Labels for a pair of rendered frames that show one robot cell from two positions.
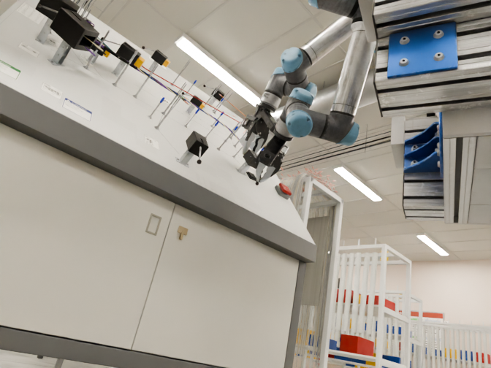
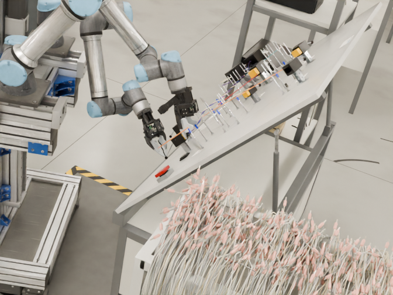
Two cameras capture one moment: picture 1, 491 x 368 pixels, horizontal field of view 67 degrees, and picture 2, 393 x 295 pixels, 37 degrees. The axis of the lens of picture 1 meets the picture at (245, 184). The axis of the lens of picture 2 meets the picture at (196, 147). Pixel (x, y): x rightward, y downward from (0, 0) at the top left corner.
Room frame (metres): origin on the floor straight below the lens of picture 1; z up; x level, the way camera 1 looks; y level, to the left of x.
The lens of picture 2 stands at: (3.03, -1.15, 2.46)
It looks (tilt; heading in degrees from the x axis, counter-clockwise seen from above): 33 degrees down; 145
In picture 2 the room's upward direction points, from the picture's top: 12 degrees clockwise
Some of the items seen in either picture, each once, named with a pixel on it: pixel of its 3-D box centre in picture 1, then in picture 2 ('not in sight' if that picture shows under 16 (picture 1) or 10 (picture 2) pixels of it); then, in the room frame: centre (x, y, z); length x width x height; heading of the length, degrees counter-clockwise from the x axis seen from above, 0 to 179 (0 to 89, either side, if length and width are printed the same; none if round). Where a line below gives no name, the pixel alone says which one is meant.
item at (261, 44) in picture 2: not in sight; (276, 60); (0.61, 0.96, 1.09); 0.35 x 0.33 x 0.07; 127
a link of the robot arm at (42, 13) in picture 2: not in sight; (51, 10); (0.36, -0.30, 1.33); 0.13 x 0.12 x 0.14; 95
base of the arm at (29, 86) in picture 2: not in sight; (19, 76); (0.79, -0.56, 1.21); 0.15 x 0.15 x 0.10
